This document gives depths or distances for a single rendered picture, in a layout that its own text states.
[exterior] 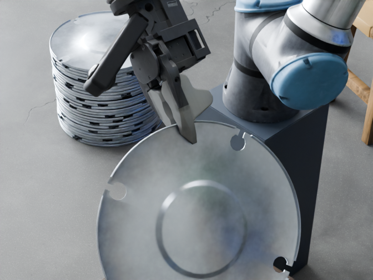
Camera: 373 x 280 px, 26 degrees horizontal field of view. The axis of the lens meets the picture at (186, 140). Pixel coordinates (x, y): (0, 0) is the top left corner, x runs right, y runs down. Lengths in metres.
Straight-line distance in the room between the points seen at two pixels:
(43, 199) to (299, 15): 0.95
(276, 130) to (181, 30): 0.44
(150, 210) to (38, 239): 0.87
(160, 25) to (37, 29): 1.59
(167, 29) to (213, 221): 0.26
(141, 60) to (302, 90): 0.31
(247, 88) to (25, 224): 0.73
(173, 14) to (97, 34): 1.05
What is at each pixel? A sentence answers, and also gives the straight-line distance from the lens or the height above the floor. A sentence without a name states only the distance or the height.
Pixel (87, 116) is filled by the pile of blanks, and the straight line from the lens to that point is 2.09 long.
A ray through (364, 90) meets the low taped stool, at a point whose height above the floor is 0.13.
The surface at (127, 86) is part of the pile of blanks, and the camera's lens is 2.04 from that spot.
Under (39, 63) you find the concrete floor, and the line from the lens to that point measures 2.48.
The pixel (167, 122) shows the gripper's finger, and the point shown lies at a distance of 1.08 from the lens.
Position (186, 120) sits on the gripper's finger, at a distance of 1.05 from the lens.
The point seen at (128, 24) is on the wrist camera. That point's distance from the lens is 1.06.
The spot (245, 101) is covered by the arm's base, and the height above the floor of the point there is 0.49.
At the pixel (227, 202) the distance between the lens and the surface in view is 1.09.
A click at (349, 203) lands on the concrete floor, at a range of 2.00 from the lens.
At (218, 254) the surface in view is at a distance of 1.09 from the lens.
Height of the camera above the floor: 1.34
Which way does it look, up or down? 39 degrees down
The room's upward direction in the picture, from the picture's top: straight up
